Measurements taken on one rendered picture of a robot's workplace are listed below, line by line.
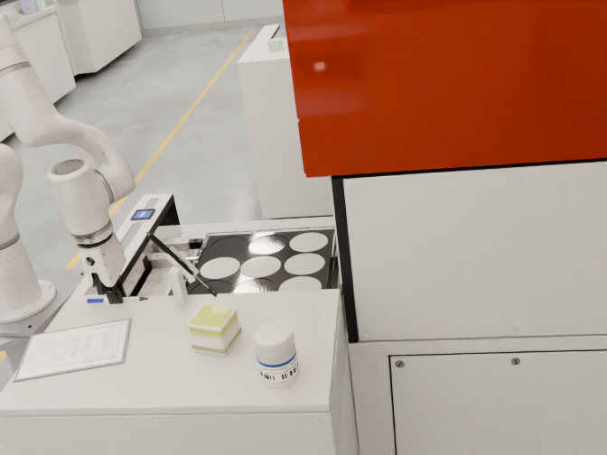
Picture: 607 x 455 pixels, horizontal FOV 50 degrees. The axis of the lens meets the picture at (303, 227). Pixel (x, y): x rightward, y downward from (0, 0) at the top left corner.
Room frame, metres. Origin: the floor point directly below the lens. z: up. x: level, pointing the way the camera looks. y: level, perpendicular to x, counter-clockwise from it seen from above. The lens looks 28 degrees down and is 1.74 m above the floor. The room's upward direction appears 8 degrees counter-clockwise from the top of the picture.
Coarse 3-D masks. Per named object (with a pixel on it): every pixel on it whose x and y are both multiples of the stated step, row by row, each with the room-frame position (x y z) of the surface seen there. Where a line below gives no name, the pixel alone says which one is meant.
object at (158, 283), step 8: (152, 272) 1.49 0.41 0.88; (160, 272) 1.48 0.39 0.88; (168, 272) 1.47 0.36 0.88; (152, 280) 1.44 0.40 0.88; (160, 280) 1.44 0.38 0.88; (168, 280) 1.43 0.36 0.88; (144, 288) 1.41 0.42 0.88; (152, 288) 1.40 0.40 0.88; (160, 288) 1.40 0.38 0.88; (168, 288) 1.39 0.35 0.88; (144, 296) 1.37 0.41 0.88
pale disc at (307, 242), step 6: (306, 234) 1.54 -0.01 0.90; (312, 234) 1.54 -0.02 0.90; (318, 234) 1.54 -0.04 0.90; (294, 240) 1.52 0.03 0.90; (300, 240) 1.51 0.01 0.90; (306, 240) 1.51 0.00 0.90; (312, 240) 1.51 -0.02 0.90; (318, 240) 1.50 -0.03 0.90; (324, 240) 1.50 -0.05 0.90; (294, 246) 1.48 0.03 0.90; (300, 246) 1.48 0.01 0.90; (306, 246) 1.48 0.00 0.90; (312, 246) 1.47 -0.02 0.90; (318, 246) 1.47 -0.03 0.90
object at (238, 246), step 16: (224, 240) 1.57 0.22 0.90; (240, 240) 1.56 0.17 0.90; (256, 240) 1.55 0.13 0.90; (272, 240) 1.54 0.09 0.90; (288, 240) 1.52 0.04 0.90; (208, 256) 1.49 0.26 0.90; (224, 256) 1.48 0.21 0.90; (240, 256) 1.47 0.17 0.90; (256, 256) 1.46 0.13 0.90; (272, 256) 1.45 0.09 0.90; (288, 256) 1.44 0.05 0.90; (240, 272) 1.39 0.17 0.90; (320, 272) 1.34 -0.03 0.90; (192, 288) 1.35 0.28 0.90; (224, 288) 1.33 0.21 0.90; (240, 288) 1.32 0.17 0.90; (256, 288) 1.31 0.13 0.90; (272, 288) 1.30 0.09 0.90
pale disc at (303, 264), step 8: (296, 256) 1.43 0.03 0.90; (304, 256) 1.43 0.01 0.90; (312, 256) 1.42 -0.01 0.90; (320, 256) 1.42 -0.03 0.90; (288, 264) 1.40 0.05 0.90; (296, 264) 1.40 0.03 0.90; (304, 264) 1.39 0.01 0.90; (312, 264) 1.39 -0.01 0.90; (320, 264) 1.38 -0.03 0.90; (288, 272) 1.37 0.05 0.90; (296, 272) 1.36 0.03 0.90; (304, 272) 1.35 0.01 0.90; (312, 272) 1.35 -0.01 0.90
